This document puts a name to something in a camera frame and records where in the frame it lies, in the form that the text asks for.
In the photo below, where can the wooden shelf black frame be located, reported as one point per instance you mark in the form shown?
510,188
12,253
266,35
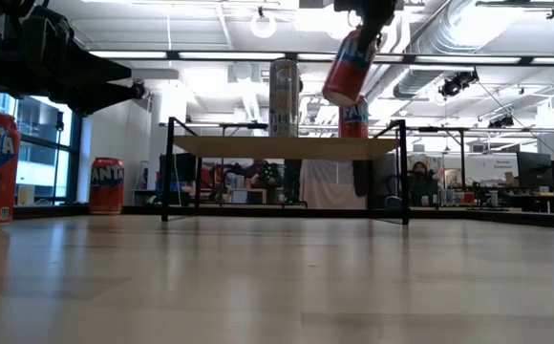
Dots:
282,148

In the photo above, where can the silver ceiling duct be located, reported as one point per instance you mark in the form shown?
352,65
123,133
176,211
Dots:
449,28

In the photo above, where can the white Celsius can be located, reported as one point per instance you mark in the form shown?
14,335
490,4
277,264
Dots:
284,98

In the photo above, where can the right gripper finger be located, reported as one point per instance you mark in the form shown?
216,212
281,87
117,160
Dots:
370,38

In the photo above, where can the linear ceiling light strip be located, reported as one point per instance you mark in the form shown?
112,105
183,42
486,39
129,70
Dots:
468,59

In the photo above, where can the person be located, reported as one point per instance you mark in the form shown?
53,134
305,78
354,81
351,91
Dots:
420,184

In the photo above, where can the black track spotlight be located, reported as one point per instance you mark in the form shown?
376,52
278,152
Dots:
458,83
500,122

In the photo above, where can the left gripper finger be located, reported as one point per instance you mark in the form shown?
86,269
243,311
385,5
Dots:
95,98
95,69

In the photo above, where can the pale fabric curtain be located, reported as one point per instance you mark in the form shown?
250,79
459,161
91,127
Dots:
329,186

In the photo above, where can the background black rig frame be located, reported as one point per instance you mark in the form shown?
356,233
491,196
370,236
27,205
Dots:
462,157

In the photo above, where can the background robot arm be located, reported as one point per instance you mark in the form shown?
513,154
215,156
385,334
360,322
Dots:
270,181

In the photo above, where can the black aluminium rig frame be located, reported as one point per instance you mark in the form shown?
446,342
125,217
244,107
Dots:
520,220

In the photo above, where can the black round ceiling speaker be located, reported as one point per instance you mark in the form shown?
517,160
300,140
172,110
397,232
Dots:
137,90

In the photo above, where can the large window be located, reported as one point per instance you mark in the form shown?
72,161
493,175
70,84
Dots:
43,143

